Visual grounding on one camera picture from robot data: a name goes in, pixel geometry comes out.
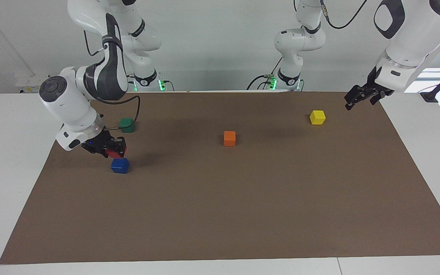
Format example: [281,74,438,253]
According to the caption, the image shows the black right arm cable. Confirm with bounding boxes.
[84,30,141,133]

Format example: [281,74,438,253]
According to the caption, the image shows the brown table mat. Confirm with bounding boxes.
[0,91,440,265]

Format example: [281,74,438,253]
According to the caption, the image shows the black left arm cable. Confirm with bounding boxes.
[319,0,368,29]

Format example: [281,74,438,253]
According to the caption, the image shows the red cube block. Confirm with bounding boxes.
[105,147,127,159]

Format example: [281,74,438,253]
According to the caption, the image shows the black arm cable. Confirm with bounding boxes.
[84,30,141,133]
[319,0,368,29]

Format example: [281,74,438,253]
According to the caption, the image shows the blue cube block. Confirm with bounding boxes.
[110,157,130,174]

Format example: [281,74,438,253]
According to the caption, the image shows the yellow cube block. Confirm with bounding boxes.
[309,110,326,125]

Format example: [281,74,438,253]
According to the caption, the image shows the white box with yellow labels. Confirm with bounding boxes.
[16,78,49,94]

